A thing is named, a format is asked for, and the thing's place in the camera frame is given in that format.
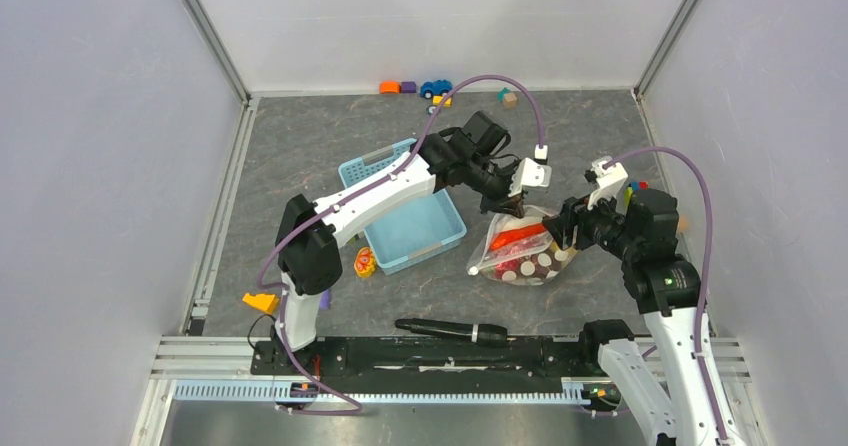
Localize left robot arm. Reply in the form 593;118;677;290
266;111;525;374

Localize yellow orange toy fish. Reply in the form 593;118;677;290
354;247;377;278

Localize dark red toy beet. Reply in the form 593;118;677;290
516;252;564;284

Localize purple toy eggplant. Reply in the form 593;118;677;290
319;290;332;310

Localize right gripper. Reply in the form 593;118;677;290
541;182;640;260

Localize clear polka dot zip bag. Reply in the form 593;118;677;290
465;205;578;286

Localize black marker pen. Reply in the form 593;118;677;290
394;318;509;347

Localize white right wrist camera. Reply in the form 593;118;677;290
584;156;629;210

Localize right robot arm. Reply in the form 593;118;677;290
542;189;745;445

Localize tan and teal wooden blocks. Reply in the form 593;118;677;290
498;87;518;109

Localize orange toy carrot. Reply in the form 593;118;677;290
489;223;547;251

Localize orange arch block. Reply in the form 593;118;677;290
378;81;402;94

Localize multicolour brick block stack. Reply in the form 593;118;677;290
624;181;649;207

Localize yellow brick block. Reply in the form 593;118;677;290
432;95;452;108

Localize blue toy car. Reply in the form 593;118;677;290
419;79;453;100

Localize orange cheese wedge toy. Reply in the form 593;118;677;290
242;293;280;315

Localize light blue plastic basket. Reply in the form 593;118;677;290
338;138;467;275

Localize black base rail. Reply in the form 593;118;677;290
250;336;605;395

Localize purple cube block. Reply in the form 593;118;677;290
400;81;418;94

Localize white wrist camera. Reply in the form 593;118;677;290
584;156;629;210
508;145;552;197

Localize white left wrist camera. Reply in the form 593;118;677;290
508;145;552;197

